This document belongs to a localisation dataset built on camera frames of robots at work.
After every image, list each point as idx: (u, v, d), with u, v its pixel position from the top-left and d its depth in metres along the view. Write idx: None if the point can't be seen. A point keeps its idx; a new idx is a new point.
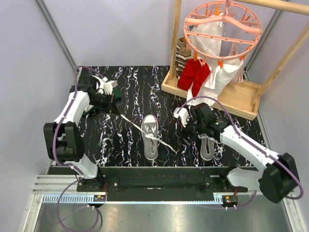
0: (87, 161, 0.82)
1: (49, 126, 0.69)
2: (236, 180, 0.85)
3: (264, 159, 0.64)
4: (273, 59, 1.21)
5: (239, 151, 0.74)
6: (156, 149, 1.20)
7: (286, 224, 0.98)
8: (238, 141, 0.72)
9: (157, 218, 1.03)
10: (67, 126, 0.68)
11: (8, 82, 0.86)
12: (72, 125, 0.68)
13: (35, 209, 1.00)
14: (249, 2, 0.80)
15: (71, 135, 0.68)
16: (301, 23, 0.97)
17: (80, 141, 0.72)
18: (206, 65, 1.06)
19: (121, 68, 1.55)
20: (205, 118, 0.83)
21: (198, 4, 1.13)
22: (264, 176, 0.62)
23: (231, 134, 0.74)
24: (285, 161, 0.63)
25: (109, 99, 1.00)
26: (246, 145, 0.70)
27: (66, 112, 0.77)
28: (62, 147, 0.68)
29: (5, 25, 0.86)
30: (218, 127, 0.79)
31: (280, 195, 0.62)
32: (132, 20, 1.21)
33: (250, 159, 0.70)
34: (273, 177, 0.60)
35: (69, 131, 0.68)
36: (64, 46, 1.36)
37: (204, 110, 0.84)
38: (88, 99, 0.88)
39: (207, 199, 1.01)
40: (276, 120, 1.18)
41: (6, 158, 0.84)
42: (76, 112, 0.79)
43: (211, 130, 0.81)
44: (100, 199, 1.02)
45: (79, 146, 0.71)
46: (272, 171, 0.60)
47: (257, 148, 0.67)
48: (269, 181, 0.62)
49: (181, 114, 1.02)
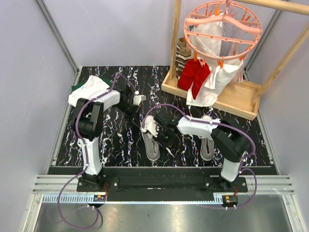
0: (96, 150, 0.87)
1: (82, 100, 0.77)
2: (230, 174, 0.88)
3: (210, 128, 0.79)
4: (272, 59, 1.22)
5: (195, 132, 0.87)
6: (158, 149, 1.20)
7: (286, 224, 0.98)
8: (190, 125, 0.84)
9: (157, 218, 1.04)
10: (95, 104, 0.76)
11: (7, 81, 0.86)
12: (100, 105, 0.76)
13: (35, 209, 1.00)
14: (249, 2, 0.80)
15: (97, 112, 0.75)
16: (301, 23, 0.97)
17: (101, 123, 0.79)
18: (206, 65, 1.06)
19: (121, 68, 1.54)
20: (164, 121, 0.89)
21: (198, 4, 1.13)
22: (216, 141, 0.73)
23: (183, 123, 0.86)
24: (227, 121, 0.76)
25: (135, 109, 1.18)
26: (196, 124, 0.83)
27: (100, 96, 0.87)
28: (83, 122, 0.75)
29: (5, 25, 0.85)
30: (175, 122, 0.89)
31: (237, 151, 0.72)
32: (132, 19, 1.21)
33: (203, 134, 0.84)
34: (220, 137, 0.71)
35: (96, 108, 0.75)
36: (64, 46, 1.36)
37: (161, 115, 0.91)
38: (117, 99, 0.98)
39: (207, 200, 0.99)
40: (276, 120, 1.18)
41: (6, 157, 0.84)
42: (106, 101, 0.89)
43: (171, 128, 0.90)
44: (100, 199, 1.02)
45: (98, 126, 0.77)
46: (218, 133, 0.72)
47: (203, 122, 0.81)
48: (221, 144, 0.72)
49: (148, 127, 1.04)
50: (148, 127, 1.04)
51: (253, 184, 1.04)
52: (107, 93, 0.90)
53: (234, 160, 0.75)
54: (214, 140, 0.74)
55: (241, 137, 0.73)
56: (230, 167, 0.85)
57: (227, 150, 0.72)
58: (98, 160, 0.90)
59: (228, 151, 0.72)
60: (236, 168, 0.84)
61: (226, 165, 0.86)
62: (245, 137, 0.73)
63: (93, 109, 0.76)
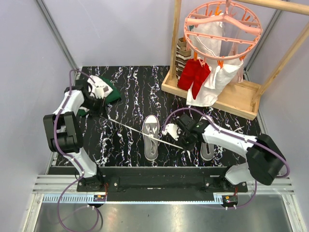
0: (86, 156, 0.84)
1: (49, 117, 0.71)
2: (233, 177, 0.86)
3: (244, 145, 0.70)
4: (273, 59, 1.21)
5: (222, 145, 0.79)
6: (156, 149, 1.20)
7: (286, 224, 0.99)
8: (219, 137, 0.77)
9: (157, 218, 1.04)
10: (65, 115, 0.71)
11: (7, 81, 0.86)
12: (71, 114, 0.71)
13: (35, 209, 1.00)
14: (249, 2, 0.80)
15: (71, 123, 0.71)
16: (301, 23, 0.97)
17: (80, 132, 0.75)
18: (206, 65, 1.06)
19: (121, 68, 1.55)
20: (187, 125, 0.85)
21: (198, 4, 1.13)
22: (249, 160, 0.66)
23: (211, 131, 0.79)
24: (264, 141, 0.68)
25: (101, 103, 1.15)
26: (227, 137, 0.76)
27: (64, 105, 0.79)
28: (62, 137, 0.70)
29: (5, 25, 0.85)
30: (199, 129, 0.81)
31: (272, 175, 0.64)
32: (132, 20, 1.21)
33: (232, 149, 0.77)
34: (257, 158, 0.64)
35: (68, 120, 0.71)
36: (64, 46, 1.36)
37: (184, 119, 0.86)
38: (82, 97, 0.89)
39: (207, 199, 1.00)
40: (276, 120, 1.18)
41: (5, 158, 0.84)
42: (73, 106, 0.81)
43: (194, 134, 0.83)
44: (100, 199, 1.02)
45: (79, 136, 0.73)
46: (254, 153, 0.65)
47: (236, 137, 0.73)
48: (256, 166, 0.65)
49: (169, 129, 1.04)
50: (170, 130, 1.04)
51: (253, 184, 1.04)
52: (69, 96, 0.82)
53: (265, 183, 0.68)
54: (248, 159, 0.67)
55: (277, 160, 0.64)
56: (242, 176, 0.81)
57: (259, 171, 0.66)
58: (92, 162, 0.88)
59: (259, 171, 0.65)
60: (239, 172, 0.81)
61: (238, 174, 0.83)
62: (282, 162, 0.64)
63: (66, 122, 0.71)
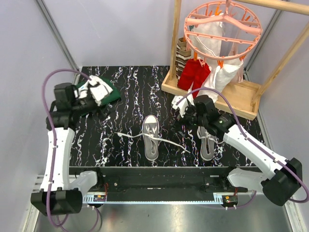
0: (85, 181, 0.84)
1: (38, 197, 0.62)
2: (238, 181, 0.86)
3: (272, 165, 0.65)
4: (273, 59, 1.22)
5: (243, 152, 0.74)
6: (157, 149, 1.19)
7: (285, 224, 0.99)
8: (244, 143, 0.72)
9: (157, 218, 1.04)
10: (58, 196, 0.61)
11: (7, 81, 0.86)
12: (63, 195, 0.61)
13: (35, 209, 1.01)
14: (249, 2, 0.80)
15: (64, 203, 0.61)
16: (301, 23, 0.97)
17: (74, 196, 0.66)
18: (206, 65, 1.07)
19: (121, 68, 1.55)
20: (208, 113, 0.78)
21: (198, 4, 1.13)
22: (271, 184, 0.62)
23: (236, 134, 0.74)
24: (293, 166, 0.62)
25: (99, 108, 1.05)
26: (253, 149, 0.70)
27: (51, 171, 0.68)
28: (56, 209, 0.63)
29: (5, 25, 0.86)
30: (222, 126, 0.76)
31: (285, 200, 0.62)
32: (132, 20, 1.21)
33: (254, 161, 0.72)
34: (282, 184, 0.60)
35: (61, 201, 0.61)
36: (64, 46, 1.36)
37: (208, 105, 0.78)
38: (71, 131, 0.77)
39: (207, 199, 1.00)
40: (276, 121, 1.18)
41: (5, 158, 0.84)
42: (63, 165, 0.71)
43: (214, 129, 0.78)
44: (100, 199, 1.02)
45: (74, 204, 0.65)
46: (280, 178, 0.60)
47: (263, 152, 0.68)
48: (275, 189, 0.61)
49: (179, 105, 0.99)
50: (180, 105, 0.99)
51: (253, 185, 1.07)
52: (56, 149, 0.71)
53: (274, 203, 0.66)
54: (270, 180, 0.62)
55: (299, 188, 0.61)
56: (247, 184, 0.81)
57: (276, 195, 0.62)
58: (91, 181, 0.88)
59: (277, 197, 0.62)
60: (246, 181, 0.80)
61: (243, 178, 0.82)
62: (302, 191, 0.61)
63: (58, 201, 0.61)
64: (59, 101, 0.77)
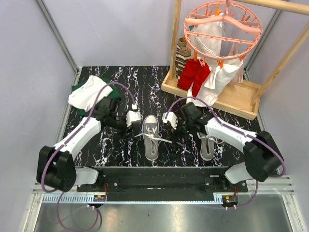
0: (84, 174, 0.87)
1: (46, 150, 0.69)
2: (235, 177, 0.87)
3: (243, 139, 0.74)
4: (273, 59, 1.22)
5: (224, 138, 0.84)
6: (157, 149, 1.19)
7: (286, 224, 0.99)
8: (221, 129, 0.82)
9: (157, 218, 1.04)
10: (61, 157, 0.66)
11: (7, 81, 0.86)
12: (67, 158, 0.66)
13: (35, 209, 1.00)
14: (249, 2, 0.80)
15: (62, 167, 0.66)
16: (302, 23, 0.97)
17: (72, 169, 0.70)
18: (206, 65, 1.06)
19: (121, 68, 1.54)
20: (191, 115, 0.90)
21: (198, 4, 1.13)
22: (246, 155, 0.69)
23: (213, 124, 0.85)
24: (263, 138, 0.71)
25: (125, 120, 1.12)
26: (227, 131, 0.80)
27: (68, 138, 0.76)
28: (50, 173, 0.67)
29: (4, 25, 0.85)
30: (203, 121, 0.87)
31: (266, 172, 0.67)
32: (132, 19, 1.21)
33: (232, 143, 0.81)
34: (253, 152, 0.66)
35: (61, 164, 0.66)
36: (64, 46, 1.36)
37: (190, 108, 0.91)
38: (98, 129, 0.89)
39: (207, 199, 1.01)
40: (276, 120, 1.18)
41: (5, 157, 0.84)
42: (78, 141, 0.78)
43: (198, 125, 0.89)
44: (100, 199, 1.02)
45: (68, 176, 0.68)
46: (251, 147, 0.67)
47: (236, 131, 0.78)
48: (251, 159, 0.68)
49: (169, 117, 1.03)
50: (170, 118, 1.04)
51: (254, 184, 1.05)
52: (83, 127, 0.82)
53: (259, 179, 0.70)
54: (245, 152, 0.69)
55: (274, 158, 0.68)
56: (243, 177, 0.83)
57: (255, 168, 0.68)
58: (90, 175, 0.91)
59: (255, 167, 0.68)
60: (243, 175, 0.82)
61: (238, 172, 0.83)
62: (279, 162, 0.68)
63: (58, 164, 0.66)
64: (103, 106, 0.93)
